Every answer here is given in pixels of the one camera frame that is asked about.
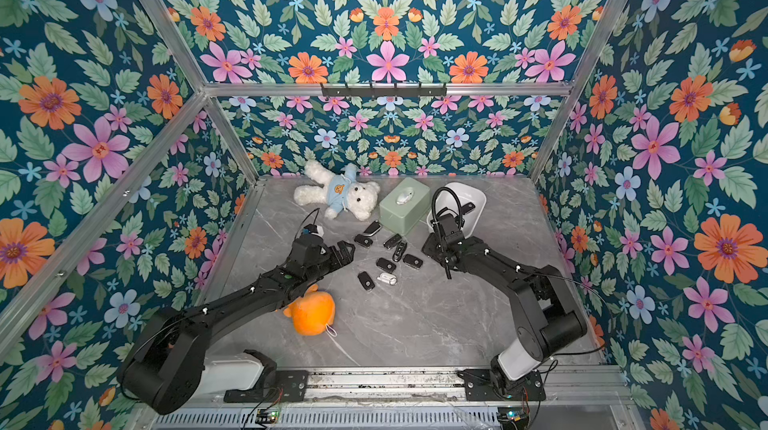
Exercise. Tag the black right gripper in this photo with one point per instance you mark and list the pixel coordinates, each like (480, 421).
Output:
(447, 238)

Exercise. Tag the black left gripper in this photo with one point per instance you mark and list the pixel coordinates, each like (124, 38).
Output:
(346, 257)

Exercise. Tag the white storage box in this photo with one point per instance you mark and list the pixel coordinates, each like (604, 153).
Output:
(461, 201)

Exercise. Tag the white teddy bear blue shirt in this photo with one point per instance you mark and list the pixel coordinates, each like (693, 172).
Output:
(338, 191)

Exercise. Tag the green tissue box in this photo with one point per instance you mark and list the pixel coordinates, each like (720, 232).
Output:
(404, 206)

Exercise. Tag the black VW key front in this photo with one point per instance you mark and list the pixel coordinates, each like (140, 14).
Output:
(366, 281)

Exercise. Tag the black slim Porsche key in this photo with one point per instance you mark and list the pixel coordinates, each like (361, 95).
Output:
(399, 251)

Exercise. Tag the black silver flip key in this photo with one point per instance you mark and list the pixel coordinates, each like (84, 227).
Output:
(372, 229)

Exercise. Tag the white key fob with tag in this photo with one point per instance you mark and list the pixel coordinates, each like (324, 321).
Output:
(387, 278)

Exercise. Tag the black hook rail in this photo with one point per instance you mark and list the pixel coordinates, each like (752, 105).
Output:
(371, 90)

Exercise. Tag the orange plush toy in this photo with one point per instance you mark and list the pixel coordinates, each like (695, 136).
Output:
(313, 313)

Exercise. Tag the black chrome button key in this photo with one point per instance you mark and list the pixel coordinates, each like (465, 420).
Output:
(392, 241)

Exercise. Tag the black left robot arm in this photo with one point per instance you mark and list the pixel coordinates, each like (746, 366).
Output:
(167, 365)

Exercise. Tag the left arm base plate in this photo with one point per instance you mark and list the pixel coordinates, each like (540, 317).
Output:
(291, 385)

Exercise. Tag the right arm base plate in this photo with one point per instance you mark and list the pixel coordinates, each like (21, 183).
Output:
(492, 385)

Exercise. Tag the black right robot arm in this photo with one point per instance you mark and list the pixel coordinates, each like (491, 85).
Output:
(545, 313)

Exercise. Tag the aluminium front rail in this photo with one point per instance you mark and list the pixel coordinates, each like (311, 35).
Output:
(564, 385)

